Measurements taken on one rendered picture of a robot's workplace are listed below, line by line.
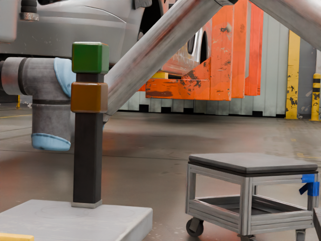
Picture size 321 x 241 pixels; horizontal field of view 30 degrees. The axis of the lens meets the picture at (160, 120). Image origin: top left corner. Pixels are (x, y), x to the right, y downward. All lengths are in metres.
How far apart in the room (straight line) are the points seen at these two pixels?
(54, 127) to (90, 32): 2.40
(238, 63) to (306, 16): 5.51
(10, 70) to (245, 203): 1.05
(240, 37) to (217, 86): 2.01
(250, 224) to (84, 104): 1.49
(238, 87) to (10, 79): 5.36
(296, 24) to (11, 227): 0.73
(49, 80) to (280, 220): 1.16
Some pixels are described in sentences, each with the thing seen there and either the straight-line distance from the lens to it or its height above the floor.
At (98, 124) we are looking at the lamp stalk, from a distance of 0.77.
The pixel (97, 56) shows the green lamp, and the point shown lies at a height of 0.64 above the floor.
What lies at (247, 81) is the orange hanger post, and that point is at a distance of 10.90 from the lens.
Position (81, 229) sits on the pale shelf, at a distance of 0.66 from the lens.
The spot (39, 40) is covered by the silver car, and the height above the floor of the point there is 0.87.
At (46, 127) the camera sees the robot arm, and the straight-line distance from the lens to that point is 1.41.
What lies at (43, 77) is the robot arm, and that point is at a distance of 1.41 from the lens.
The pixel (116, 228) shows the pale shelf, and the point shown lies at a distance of 0.67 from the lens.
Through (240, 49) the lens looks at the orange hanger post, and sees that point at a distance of 6.69.
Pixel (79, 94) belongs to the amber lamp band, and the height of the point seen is 0.59.
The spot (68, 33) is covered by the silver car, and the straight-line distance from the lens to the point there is 3.76.
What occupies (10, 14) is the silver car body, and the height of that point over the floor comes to 0.84.
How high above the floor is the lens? 0.61
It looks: 3 degrees down
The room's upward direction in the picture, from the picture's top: 2 degrees clockwise
